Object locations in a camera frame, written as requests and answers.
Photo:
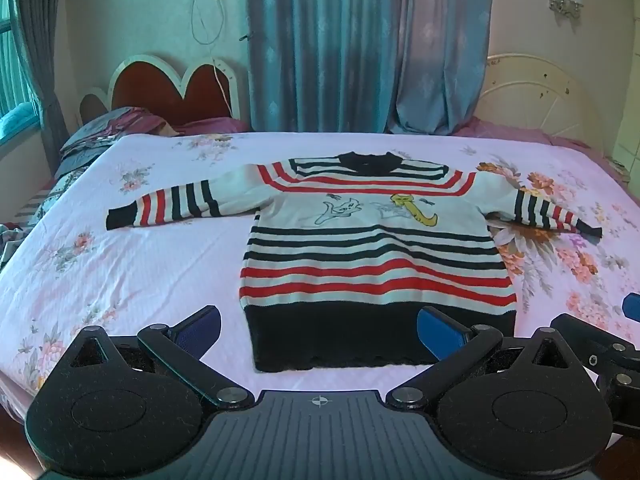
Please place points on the lilac grey curtain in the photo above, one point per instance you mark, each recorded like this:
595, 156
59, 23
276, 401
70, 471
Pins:
445, 45

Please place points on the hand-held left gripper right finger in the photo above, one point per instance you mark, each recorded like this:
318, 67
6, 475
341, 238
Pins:
440, 332

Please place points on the window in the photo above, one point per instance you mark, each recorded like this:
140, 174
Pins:
12, 85

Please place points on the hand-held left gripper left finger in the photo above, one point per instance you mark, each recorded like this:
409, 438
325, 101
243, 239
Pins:
202, 327

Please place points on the purple pillow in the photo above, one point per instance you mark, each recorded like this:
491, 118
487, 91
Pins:
215, 125

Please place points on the striped knit sweater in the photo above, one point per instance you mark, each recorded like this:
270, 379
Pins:
370, 260

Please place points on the teal curtain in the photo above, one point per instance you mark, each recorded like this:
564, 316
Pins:
320, 45

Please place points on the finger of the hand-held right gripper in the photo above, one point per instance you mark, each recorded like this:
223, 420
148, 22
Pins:
607, 347

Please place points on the grey side curtain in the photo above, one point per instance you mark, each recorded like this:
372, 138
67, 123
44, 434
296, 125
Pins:
42, 60

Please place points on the heart-shaped red headboard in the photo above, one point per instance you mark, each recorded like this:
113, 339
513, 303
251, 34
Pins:
150, 87

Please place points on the floral bedsheet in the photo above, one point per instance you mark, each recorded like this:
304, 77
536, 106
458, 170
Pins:
150, 265

